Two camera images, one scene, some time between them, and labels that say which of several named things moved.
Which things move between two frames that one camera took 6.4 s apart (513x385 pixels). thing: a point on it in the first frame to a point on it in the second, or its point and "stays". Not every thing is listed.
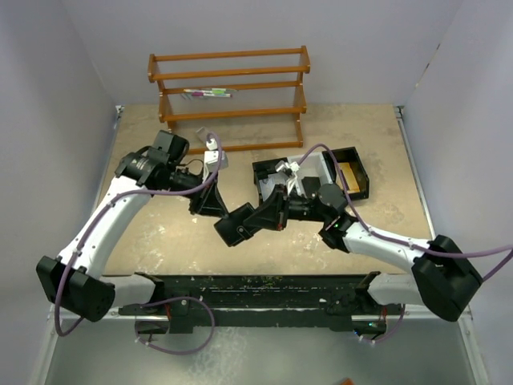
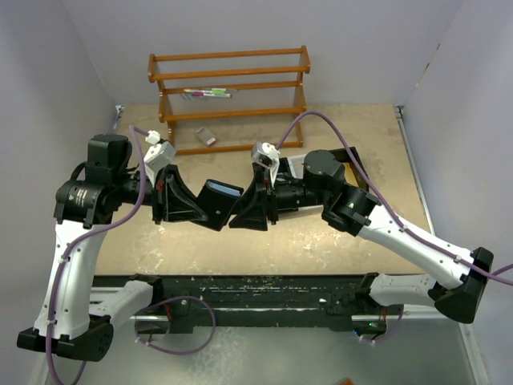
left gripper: (208, 201) to (172, 199)
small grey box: (202, 134) stays
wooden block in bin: (349, 177) stays
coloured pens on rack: (209, 92) stays
